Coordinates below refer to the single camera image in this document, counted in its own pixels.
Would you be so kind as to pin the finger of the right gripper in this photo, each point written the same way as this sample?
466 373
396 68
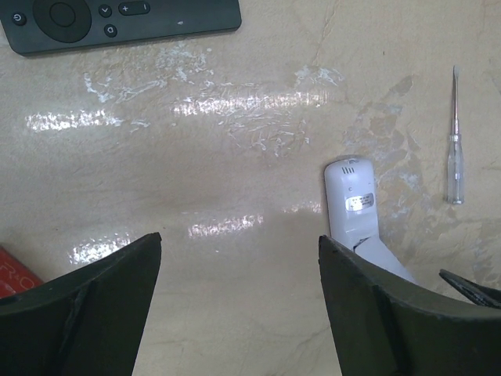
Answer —
476 293

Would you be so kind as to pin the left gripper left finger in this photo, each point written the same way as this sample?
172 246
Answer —
87 322

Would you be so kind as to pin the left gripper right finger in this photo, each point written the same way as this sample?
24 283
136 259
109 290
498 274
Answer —
385 325

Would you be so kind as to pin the white remote control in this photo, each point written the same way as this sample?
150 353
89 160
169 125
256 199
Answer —
352 209

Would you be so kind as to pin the black remote control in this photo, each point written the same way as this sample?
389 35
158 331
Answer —
47 26

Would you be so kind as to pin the red snack packet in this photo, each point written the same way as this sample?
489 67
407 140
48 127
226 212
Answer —
15 277

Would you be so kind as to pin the clear handle screwdriver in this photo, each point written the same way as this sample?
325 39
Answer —
455 166

